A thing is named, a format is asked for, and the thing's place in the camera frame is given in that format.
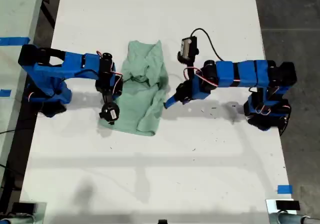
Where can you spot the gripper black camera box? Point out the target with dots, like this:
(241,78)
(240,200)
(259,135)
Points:
(188,49)
(109,114)

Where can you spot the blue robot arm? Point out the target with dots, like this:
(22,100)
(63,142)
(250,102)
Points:
(245,74)
(55,69)

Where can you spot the metal bracket plate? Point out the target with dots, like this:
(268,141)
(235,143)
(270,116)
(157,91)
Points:
(270,207)

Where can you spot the short blue tape strip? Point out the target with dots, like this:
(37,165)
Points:
(284,189)
(5,93)

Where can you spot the pale green T-shirt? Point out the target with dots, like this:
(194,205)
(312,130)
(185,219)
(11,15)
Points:
(140,104)

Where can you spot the pale side table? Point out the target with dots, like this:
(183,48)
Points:
(15,14)

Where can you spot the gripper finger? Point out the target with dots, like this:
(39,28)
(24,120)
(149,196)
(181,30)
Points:
(172,102)

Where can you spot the small black box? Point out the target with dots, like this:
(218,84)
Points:
(23,208)
(287,205)

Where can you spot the grey metal pipe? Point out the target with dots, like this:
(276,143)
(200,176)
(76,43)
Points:
(15,220)
(287,219)

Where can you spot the long blue tape strip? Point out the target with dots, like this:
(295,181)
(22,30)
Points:
(13,41)

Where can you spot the black stand leg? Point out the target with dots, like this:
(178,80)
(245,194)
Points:
(48,11)

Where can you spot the small black block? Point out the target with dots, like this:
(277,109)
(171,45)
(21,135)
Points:
(162,221)

